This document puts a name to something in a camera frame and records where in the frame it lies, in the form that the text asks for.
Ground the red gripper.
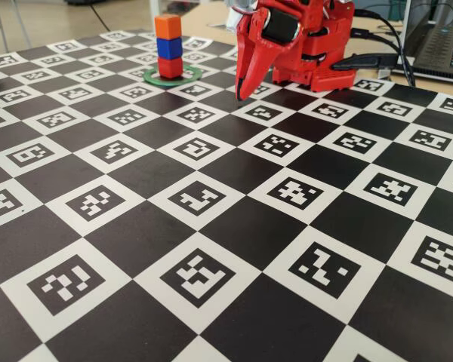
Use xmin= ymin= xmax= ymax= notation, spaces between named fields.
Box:
xmin=234 ymin=6 xmax=307 ymax=100

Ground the red cube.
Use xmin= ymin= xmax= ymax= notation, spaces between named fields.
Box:
xmin=158 ymin=56 xmax=184 ymax=79

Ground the blue cube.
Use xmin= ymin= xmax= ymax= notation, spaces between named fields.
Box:
xmin=156 ymin=35 xmax=183 ymax=60

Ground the orange cube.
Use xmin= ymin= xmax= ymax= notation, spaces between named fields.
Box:
xmin=154 ymin=14 xmax=182 ymax=40

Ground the black plastic clamp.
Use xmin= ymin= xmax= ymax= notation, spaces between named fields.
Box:
xmin=331 ymin=52 xmax=399 ymax=72

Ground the white table leg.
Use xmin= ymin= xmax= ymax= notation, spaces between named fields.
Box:
xmin=149 ymin=0 xmax=163 ymax=33

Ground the black white marker board mat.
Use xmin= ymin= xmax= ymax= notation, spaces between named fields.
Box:
xmin=0 ymin=29 xmax=453 ymax=362

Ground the dark laptop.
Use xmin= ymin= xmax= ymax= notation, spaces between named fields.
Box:
xmin=402 ymin=0 xmax=453 ymax=86

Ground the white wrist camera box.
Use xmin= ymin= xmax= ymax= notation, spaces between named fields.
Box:
xmin=226 ymin=0 xmax=258 ymax=33

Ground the green plastic ring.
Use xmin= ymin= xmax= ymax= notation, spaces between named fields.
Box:
xmin=141 ymin=63 xmax=204 ymax=88

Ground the black cable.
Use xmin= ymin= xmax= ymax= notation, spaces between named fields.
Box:
xmin=353 ymin=8 xmax=417 ymax=87
xmin=350 ymin=28 xmax=414 ymax=82

